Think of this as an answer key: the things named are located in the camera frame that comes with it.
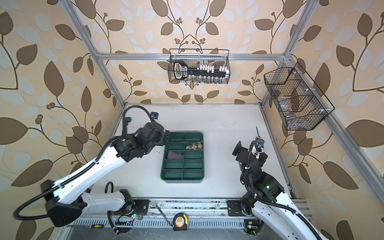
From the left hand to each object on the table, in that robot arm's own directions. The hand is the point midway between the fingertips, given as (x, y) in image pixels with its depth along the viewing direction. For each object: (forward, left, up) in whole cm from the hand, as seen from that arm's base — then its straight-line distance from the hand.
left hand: (161, 132), depth 73 cm
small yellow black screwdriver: (-37, +29, -25) cm, 53 cm away
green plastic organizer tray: (-11, -14, -20) cm, 26 cm away
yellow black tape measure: (-34, -11, -22) cm, 42 cm away
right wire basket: (+13, -69, +9) cm, 70 cm away
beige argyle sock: (+4, -16, -20) cm, 26 cm away
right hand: (-5, -43, -3) cm, 43 cm away
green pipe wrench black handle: (+27, +37, -26) cm, 53 cm away
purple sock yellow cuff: (-2, -3, -20) cm, 20 cm away
